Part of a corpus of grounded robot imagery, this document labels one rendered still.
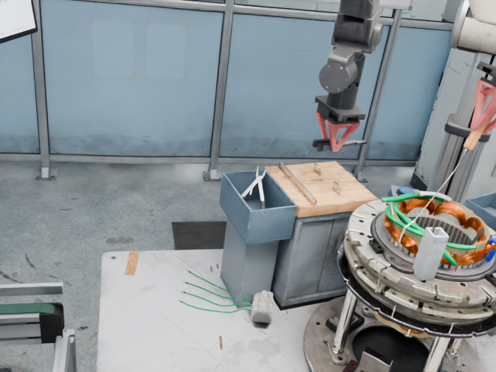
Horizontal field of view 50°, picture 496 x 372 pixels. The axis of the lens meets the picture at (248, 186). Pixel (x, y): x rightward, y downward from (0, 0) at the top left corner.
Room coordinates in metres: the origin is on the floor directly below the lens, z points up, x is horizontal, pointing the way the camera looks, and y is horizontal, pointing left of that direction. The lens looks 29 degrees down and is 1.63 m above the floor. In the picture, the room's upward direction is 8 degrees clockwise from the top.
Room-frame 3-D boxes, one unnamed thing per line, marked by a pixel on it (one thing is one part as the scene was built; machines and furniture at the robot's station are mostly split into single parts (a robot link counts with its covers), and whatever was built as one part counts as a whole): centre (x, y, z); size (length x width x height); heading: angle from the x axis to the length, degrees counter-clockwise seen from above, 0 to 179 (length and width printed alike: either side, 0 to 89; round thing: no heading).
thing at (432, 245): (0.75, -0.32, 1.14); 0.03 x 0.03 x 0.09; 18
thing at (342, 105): (1.05, -0.16, 1.29); 0.10 x 0.07 x 0.07; 27
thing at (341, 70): (1.01, -0.15, 1.39); 0.11 x 0.09 x 0.12; 158
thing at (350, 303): (0.84, -0.23, 0.91); 0.02 x 0.02 x 0.21
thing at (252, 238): (1.03, -0.02, 0.92); 0.17 x 0.11 x 0.28; 26
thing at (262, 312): (0.95, -0.07, 0.80); 0.10 x 0.05 x 0.04; 179
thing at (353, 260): (0.85, -0.22, 1.06); 0.09 x 0.04 x 0.01; 18
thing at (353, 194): (1.10, -0.16, 1.05); 0.20 x 0.19 x 0.02; 116
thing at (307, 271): (1.10, -0.16, 0.91); 0.19 x 0.19 x 0.26; 26
